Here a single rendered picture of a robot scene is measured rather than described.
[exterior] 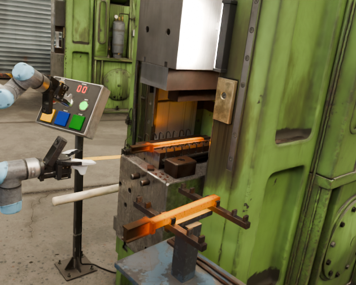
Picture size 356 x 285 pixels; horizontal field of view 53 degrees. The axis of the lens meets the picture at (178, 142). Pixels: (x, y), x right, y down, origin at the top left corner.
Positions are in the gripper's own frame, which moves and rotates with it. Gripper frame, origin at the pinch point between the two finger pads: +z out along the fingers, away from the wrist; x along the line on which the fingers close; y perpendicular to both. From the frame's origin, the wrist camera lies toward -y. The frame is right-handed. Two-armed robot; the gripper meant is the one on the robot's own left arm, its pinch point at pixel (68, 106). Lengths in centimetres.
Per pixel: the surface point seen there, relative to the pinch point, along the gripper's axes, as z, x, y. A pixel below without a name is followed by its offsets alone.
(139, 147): 0.4, -45.1, -10.4
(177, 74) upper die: -9, -56, 22
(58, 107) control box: 10.2, 15.2, 0.3
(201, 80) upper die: 3, -62, 27
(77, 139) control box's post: 26.2, 8.4, -11.7
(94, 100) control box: 10.2, -5.3, 8.6
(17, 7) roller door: 385, 580, 281
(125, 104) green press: 391, 227, 115
